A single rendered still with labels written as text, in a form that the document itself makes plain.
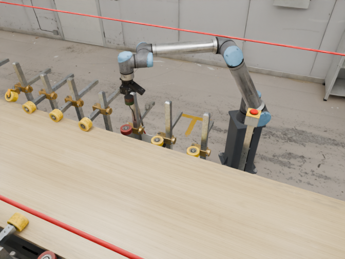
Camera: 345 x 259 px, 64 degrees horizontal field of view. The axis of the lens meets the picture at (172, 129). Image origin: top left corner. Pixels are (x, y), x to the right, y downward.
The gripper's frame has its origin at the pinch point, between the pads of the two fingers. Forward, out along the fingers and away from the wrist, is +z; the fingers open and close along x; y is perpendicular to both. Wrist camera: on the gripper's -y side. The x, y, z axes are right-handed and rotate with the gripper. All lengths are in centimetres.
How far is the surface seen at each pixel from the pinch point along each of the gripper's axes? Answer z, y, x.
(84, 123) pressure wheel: 3.2, 21.4, 28.0
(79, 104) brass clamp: 5.4, 40.0, 9.9
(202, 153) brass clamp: 18, -56, 10
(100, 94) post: -8.3, 18.9, 9.6
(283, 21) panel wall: 21, -76, -262
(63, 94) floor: 101, 179, -100
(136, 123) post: 8.4, -6.6, 9.6
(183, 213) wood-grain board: 10, -62, 61
